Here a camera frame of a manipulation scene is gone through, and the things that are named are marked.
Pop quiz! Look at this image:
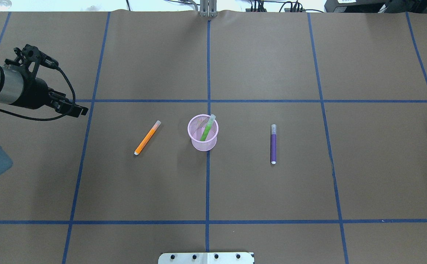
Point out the metal bracket at table edge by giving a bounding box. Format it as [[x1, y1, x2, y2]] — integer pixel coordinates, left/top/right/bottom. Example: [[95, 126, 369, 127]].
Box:
[[197, 0, 218, 18]]

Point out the pink mesh pen holder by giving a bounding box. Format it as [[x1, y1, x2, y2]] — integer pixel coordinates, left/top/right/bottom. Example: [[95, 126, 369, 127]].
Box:
[[187, 114, 219, 152]]

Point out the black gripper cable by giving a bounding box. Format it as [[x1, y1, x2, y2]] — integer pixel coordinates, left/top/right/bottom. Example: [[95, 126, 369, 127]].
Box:
[[0, 66, 76, 121]]

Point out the purple marker pen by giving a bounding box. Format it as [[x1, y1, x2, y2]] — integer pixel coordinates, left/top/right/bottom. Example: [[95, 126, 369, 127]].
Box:
[[270, 124, 277, 164]]

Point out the green marker pen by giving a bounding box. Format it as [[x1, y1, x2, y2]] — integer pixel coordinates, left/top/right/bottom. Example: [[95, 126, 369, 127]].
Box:
[[200, 114, 216, 142]]

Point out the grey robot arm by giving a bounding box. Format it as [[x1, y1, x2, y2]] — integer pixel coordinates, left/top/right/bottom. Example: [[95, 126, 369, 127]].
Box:
[[0, 44, 89, 176]]

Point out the orange marker pen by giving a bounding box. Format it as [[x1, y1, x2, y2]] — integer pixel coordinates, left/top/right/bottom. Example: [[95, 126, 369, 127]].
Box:
[[134, 120, 161, 155]]

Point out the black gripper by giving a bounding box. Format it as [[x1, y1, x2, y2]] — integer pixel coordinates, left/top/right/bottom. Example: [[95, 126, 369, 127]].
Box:
[[4, 44, 89, 118]]

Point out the black equipment behind table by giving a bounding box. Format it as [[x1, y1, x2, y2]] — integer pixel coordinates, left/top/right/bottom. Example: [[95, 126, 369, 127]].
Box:
[[324, 0, 427, 14]]

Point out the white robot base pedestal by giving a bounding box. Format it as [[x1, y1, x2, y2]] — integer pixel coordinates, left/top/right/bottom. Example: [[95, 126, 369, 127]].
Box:
[[158, 252, 255, 264]]

